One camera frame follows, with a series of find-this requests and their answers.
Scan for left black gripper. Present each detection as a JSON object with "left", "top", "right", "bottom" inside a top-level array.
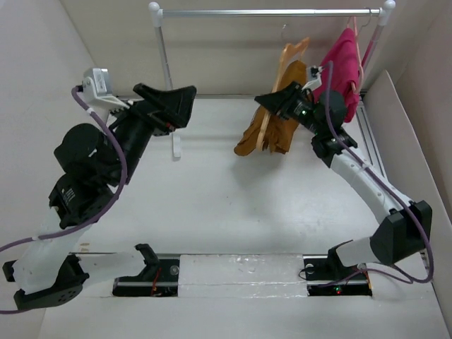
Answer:
[{"left": 112, "top": 83, "right": 203, "bottom": 184}]

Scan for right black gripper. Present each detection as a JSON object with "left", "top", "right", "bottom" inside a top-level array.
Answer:
[{"left": 256, "top": 79, "right": 325, "bottom": 136}]

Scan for brown trousers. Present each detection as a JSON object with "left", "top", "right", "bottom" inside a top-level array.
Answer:
[{"left": 234, "top": 60, "right": 307, "bottom": 156}]

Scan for wooden clothes hanger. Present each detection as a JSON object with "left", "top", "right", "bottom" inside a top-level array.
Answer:
[{"left": 256, "top": 23, "right": 311, "bottom": 153}]

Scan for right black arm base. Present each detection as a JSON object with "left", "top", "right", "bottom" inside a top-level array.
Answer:
[{"left": 298, "top": 248, "right": 373, "bottom": 297}]

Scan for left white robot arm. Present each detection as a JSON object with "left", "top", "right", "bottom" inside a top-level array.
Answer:
[{"left": 3, "top": 83, "right": 197, "bottom": 313}]

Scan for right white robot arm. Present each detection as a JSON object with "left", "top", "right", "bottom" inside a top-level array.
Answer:
[{"left": 255, "top": 82, "right": 432, "bottom": 280}]

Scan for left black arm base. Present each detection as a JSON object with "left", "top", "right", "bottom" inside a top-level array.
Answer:
[{"left": 112, "top": 254, "right": 180, "bottom": 297}]

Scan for pink garment on hanger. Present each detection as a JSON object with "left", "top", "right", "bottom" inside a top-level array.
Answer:
[{"left": 321, "top": 28, "right": 360, "bottom": 123}]

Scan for pink clothes hanger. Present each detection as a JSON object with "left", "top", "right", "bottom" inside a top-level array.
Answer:
[{"left": 347, "top": 16, "right": 369, "bottom": 95}]

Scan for silver and white clothes rack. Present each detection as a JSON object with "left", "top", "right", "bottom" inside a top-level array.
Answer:
[{"left": 148, "top": 1, "right": 396, "bottom": 151}]

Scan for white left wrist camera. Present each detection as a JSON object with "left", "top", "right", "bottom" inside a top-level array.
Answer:
[{"left": 82, "top": 68, "right": 129, "bottom": 111}]

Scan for aluminium rail on right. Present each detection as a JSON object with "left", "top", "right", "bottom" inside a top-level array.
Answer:
[{"left": 355, "top": 100, "right": 386, "bottom": 178}]

